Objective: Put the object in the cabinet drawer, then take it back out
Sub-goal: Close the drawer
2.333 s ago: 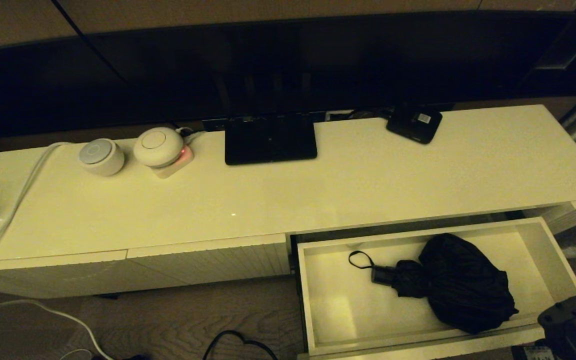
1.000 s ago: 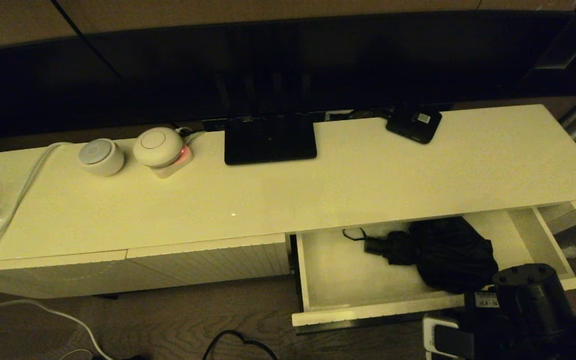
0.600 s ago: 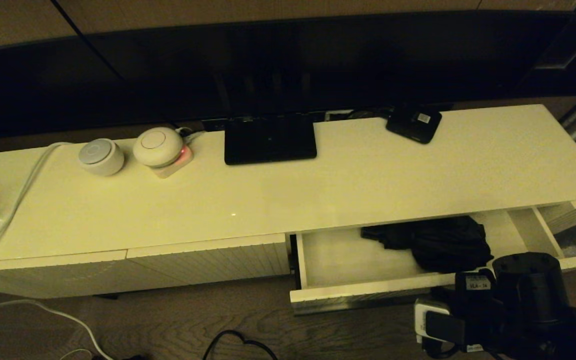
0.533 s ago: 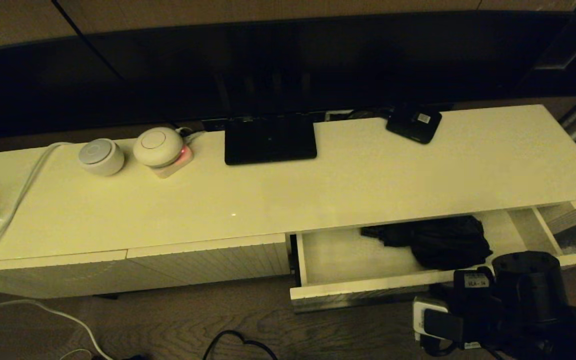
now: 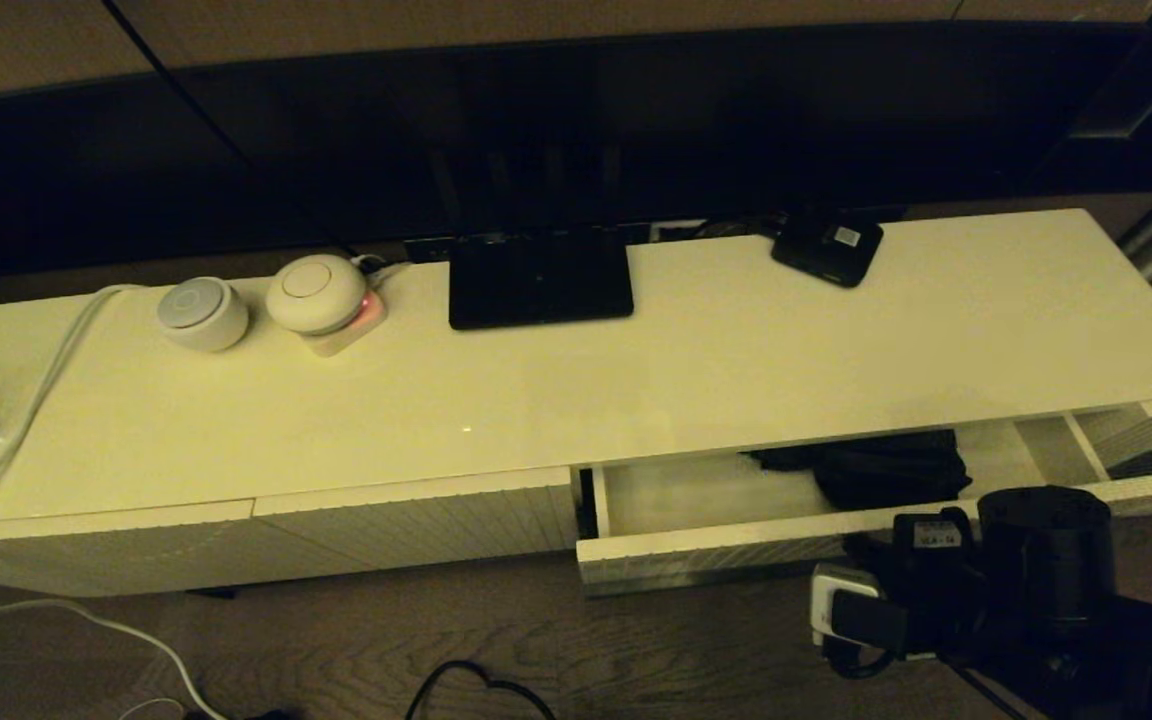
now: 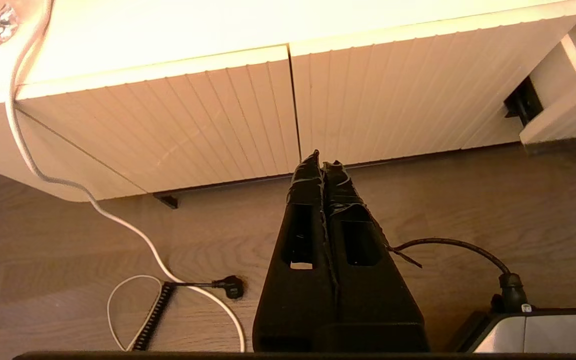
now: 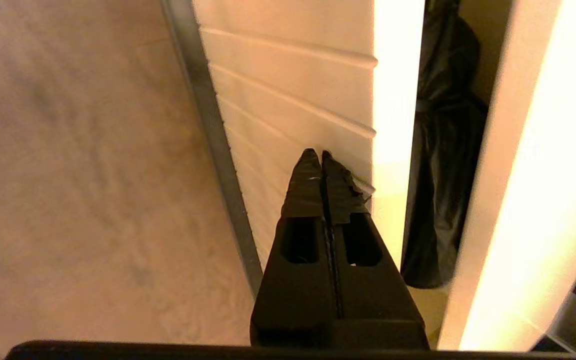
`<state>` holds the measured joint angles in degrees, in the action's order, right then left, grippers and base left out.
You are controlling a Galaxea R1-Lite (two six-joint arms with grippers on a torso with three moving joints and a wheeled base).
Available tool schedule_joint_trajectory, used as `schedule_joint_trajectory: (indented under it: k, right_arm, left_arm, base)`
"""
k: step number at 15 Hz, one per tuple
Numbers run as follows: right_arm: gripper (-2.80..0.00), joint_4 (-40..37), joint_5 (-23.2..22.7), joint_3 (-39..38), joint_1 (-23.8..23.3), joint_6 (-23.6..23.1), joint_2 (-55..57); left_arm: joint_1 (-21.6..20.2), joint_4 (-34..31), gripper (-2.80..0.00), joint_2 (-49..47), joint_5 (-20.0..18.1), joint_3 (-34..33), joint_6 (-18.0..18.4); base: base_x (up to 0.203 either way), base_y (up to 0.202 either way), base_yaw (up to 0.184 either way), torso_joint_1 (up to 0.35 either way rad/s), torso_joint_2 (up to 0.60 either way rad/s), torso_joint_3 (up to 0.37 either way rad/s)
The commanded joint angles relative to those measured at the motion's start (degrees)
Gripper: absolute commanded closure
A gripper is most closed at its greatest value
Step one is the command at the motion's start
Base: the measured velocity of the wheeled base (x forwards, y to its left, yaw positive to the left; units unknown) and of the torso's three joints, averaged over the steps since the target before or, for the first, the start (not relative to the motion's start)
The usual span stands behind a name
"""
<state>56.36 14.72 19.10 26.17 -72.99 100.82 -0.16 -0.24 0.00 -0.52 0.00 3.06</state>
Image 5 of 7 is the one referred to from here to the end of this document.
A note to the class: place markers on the black umbrella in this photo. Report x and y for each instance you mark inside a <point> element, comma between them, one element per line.
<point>886,470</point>

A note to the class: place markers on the white speaker with grey top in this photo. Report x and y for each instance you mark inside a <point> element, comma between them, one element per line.
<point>201,315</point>

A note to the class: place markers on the black set-top box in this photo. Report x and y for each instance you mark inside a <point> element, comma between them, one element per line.
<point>826,255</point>

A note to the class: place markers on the white pull-out drawer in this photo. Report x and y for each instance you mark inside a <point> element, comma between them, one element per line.
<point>696,550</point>

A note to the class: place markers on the black television base plate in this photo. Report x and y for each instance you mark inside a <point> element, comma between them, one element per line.
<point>541,285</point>

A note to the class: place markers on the white power strip red light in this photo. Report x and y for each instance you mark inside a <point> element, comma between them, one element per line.
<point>351,338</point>

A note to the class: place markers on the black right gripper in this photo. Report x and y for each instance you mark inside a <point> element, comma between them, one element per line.
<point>941,600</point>

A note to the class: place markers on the white dome-shaped device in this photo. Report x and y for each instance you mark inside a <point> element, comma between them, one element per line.
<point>314,295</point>

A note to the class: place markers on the black flat television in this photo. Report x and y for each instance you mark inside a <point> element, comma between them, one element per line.
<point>536,130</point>

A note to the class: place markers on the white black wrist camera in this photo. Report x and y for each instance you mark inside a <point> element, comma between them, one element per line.
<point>856,610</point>

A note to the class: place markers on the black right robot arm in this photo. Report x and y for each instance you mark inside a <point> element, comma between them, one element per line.
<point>1046,560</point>

